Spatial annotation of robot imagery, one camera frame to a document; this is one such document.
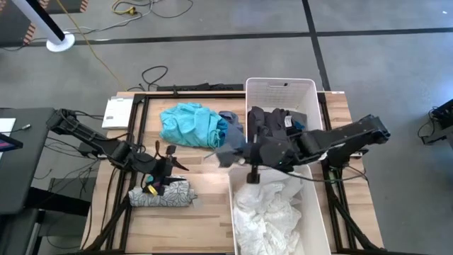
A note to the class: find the black desk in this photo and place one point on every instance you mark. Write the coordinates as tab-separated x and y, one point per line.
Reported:
24	170

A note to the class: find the dark grey smooth garment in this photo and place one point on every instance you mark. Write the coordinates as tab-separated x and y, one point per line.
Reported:
263	122

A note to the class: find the white paper sheet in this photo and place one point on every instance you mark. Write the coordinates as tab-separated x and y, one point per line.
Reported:
6	125

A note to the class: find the black garment with colourful print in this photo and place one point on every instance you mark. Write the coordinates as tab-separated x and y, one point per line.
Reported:
152	187

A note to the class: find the white basket holding dark clothes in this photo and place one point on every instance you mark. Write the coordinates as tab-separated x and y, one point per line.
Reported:
283	92

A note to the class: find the white button shirt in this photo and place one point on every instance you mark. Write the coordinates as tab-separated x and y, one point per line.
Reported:
262	219

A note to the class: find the teal garment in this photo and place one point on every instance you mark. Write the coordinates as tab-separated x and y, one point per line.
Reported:
191	124

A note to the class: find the tablet screen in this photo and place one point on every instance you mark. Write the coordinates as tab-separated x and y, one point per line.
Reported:
8	143

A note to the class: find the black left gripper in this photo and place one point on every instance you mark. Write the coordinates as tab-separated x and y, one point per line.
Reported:
155	167

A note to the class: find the smooth white garment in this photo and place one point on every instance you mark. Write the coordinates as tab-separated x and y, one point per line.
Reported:
292	184

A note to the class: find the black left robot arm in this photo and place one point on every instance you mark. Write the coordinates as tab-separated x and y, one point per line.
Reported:
92	136

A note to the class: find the white pole with round base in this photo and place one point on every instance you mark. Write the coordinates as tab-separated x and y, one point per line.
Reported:
53	35

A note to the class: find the white leaf-patterned cloth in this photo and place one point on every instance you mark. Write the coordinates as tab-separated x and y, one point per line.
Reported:
170	198

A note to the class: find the slate blue garment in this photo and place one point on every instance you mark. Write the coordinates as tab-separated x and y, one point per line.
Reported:
231	131

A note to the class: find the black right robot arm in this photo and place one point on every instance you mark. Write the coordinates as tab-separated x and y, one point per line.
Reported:
347	136

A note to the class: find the wooden table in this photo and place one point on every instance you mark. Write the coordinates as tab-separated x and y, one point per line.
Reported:
136	117

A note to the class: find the black power strip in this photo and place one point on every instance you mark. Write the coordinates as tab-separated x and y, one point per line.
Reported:
201	87

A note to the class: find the dark mat with orange stripes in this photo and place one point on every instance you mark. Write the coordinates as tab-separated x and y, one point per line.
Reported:
14	25

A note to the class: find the dark grey coarse-weave garment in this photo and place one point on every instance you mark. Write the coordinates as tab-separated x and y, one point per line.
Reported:
295	118

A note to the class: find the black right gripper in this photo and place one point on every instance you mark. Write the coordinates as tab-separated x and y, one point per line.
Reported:
272	152

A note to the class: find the white paper booklet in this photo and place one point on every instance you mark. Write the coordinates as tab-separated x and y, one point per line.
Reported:
117	113

